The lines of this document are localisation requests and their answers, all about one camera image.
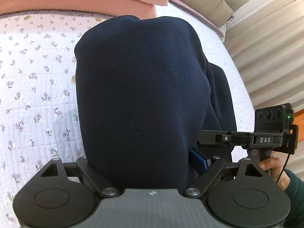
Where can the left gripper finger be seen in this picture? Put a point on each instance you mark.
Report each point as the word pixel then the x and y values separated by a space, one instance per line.
pixel 199 162

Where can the navy track pants white stripes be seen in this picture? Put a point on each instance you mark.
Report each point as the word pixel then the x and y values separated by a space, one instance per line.
pixel 145 90

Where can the dark green sleeve forearm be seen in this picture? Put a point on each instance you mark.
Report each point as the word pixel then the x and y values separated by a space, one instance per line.
pixel 295 192

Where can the right hand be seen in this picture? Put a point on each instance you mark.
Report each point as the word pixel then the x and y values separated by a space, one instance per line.
pixel 277 172

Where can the white floral quilted bedspread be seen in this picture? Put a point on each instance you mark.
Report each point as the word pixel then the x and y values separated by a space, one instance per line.
pixel 39 110

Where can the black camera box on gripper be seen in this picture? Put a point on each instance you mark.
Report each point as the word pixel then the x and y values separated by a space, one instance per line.
pixel 275 119

